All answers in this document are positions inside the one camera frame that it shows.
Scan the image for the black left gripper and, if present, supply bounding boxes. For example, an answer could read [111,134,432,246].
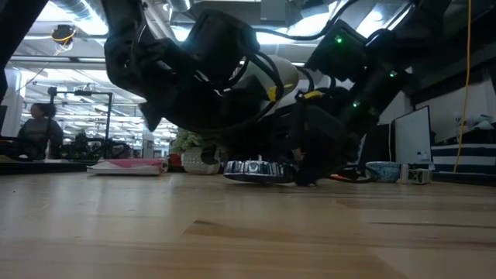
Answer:
[137,53,280,135]

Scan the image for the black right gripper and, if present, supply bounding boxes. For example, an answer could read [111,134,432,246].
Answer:
[290,91,360,187]

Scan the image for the shiny metal cup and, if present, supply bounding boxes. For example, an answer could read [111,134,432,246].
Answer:
[223,159,298,184]

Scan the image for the green plant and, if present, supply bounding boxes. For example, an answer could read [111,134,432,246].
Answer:
[170,128,222,175]

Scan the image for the blue patterned bowl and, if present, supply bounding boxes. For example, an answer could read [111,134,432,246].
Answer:
[366,161,402,184]

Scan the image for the pink white box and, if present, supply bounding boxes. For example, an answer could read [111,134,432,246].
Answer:
[98,157,166,168]

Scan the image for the whiteboard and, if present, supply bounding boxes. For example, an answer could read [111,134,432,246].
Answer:
[389,105,433,166]

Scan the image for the person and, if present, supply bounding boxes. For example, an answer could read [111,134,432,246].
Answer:
[15,102,65,160]

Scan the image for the blue white striped box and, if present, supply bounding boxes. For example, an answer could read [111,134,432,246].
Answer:
[430,142,496,175]

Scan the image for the black aluminium table frame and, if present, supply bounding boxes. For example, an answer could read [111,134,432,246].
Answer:
[0,160,496,187]

